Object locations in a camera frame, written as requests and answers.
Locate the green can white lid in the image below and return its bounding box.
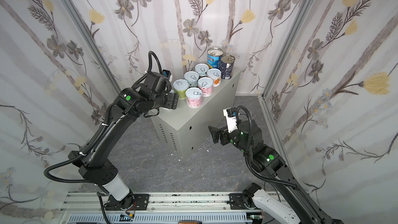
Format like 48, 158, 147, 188
173, 79, 190, 99

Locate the pale pink can white lid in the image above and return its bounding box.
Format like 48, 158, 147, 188
186, 87, 203, 108

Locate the light teal can white lid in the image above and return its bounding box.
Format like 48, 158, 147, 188
184, 71, 200, 88

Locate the orange can white lid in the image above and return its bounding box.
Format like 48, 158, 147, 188
206, 68, 222, 87

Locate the blue soup can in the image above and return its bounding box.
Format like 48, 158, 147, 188
207, 47, 223, 68

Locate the dark navy food can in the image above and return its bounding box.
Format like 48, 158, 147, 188
218, 55, 235, 79

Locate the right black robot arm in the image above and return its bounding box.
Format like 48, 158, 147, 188
208, 105, 342, 224

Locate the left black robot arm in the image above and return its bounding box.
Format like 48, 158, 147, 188
44, 51, 179, 211

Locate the grey metal cabinet box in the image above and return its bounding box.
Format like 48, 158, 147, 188
151, 68, 241, 160

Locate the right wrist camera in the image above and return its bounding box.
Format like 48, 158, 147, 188
223, 107, 238, 133

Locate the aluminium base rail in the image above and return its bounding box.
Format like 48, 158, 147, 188
58, 191, 321, 224

